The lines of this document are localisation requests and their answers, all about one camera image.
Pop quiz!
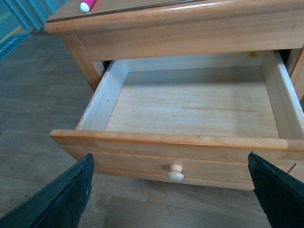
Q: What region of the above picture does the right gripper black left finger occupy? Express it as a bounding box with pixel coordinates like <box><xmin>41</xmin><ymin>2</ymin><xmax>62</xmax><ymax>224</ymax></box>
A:
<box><xmin>0</xmin><ymin>153</ymin><xmax>95</xmax><ymax>228</ymax></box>

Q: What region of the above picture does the wooden drawer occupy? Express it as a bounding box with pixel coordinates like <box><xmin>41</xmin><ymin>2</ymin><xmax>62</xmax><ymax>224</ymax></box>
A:
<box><xmin>50</xmin><ymin>50</ymin><xmax>304</xmax><ymax>190</ymax></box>

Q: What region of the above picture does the wooden nightstand cabinet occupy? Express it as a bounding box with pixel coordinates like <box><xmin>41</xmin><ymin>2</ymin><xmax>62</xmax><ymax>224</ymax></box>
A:
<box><xmin>45</xmin><ymin>0</ymin><xmax>304</xmax><ymax>99</ymax></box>

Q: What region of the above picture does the round wooden drawer knob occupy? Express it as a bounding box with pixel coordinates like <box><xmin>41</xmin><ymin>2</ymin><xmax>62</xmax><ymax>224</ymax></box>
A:
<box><xmin>167</xmin><ymin>165</ymin><xmax>184</xmax><ymax>182</ymax></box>

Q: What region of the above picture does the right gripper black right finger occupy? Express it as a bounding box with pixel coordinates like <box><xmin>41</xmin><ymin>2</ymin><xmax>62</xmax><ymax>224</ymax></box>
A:
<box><xmin>248</xmin><ymin>152</ymin><xmax>304</xmax><ymax>228</ymax></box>

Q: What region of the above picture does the grey pleated curtain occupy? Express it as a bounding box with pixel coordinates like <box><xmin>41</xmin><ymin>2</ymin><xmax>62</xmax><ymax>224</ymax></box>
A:
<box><xmin>1</xmin><ymin>0</ymin><xmax>67</xmax><ymax>30</ymax></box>

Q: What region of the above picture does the green floor mat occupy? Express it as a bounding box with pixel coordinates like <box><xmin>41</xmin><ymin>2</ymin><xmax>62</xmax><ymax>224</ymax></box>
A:
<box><xmin>0</xmin><ymin>33</ymin><xmax>31</xmax><ymax>60</ymax></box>

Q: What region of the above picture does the pink marker with white cap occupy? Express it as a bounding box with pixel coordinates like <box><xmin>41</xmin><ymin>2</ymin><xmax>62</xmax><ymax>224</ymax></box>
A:
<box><xmin>79</xmin><ymin>0</ymin><xmax>96</xmax><ymax>13</ymax></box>

